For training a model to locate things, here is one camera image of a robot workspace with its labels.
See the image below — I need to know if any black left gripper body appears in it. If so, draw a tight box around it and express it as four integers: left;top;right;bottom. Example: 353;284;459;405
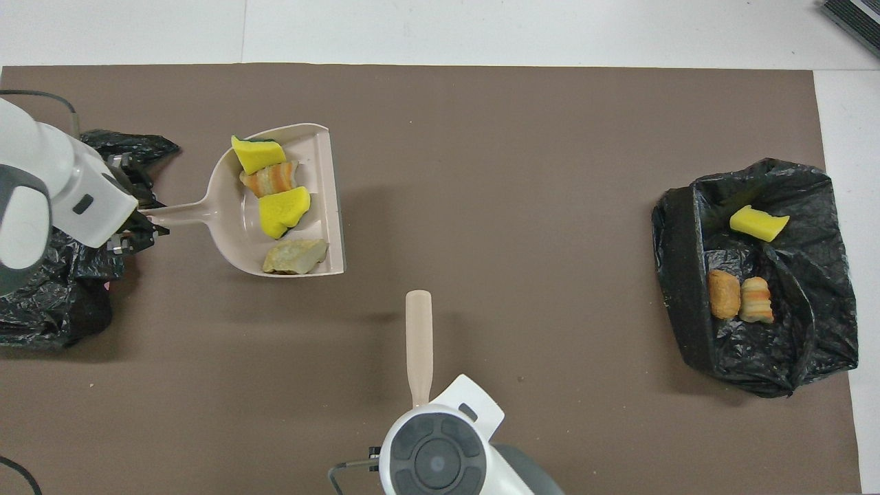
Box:
103;154;153;255

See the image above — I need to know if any small striped toy pastry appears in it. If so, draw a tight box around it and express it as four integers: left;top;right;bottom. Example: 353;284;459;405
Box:
739;276;775;325

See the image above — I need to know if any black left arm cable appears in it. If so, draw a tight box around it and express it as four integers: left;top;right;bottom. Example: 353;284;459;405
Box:
0;89;80;138

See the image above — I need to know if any brown table mat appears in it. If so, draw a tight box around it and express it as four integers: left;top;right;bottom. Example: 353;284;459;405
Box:
0;63;864;495

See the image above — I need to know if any beige plastic dustpan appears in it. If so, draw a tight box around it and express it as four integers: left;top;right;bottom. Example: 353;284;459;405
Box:
137;123;346;278

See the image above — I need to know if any grey ribbed device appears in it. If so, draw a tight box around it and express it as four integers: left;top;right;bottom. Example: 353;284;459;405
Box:
819;0;880;60

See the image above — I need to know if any crumpled black trash bag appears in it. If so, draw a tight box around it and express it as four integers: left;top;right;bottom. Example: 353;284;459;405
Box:
0;129;181;349

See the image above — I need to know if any green and yellow sponge piece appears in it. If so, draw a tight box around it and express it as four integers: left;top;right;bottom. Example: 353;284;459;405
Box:
231;135;287;175

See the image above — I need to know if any brown toy bread roll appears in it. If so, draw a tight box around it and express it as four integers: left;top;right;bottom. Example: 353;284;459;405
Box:
708;269;742;320

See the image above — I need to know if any pale toy dumpling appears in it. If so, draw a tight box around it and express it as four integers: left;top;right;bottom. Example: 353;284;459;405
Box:
263;238;329;275

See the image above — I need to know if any large striped toy croissant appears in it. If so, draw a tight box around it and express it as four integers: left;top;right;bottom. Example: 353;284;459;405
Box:
239;160;300;199

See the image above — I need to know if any right black bin bag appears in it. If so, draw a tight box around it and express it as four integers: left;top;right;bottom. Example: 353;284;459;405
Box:
651;158;859;399

